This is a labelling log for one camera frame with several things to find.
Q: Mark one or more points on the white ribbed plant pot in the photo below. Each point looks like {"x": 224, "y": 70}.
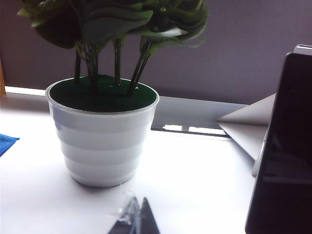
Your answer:
{"x": 102, "y": 146}

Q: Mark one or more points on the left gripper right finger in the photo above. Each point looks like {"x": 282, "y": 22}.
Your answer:
{"x": 147, "y": 219}

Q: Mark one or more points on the gray fabric desk partition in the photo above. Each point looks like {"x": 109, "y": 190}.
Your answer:
{"x": 239, "y": 53}

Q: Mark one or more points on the silver Dell laptop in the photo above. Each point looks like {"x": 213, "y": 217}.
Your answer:
{"x": 285, "y": 146}

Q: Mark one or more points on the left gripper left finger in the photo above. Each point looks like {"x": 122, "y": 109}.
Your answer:
{"x": 126, "y": 221}

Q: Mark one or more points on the artificial green leafy plant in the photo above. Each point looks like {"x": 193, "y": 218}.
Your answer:
{"x": 117, "y": 22}

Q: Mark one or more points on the orange-brown panel edge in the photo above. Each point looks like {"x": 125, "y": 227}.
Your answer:
{"x": 2, "y": 80}

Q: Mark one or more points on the blue cloth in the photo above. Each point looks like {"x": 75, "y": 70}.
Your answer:
{"x": 6, "y": 143}

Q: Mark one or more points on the black-screen tablet with silver stand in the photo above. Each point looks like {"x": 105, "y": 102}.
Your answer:
{"x": 248, "y": 114}

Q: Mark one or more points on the gray metal partition base rail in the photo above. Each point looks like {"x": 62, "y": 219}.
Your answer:
{"x": 195, "y": 112}

